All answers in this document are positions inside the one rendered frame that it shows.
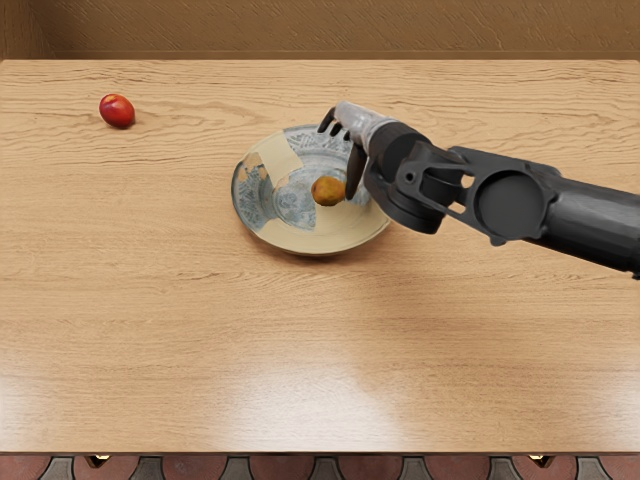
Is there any red apple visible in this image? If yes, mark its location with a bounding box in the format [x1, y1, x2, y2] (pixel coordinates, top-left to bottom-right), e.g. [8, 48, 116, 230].
[98, 93, 137, 130]

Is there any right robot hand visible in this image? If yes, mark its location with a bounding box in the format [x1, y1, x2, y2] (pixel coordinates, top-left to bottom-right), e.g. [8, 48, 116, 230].
[317, 100, 400, 201]

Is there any yellow-brown fruit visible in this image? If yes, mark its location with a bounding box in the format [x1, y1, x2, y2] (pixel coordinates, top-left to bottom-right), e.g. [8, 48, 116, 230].
[310, 175, 347, 207]

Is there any patterned ceramic plate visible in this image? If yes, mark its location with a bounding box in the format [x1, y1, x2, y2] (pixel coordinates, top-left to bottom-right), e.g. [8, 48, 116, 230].
[230, 123, 392, 257]

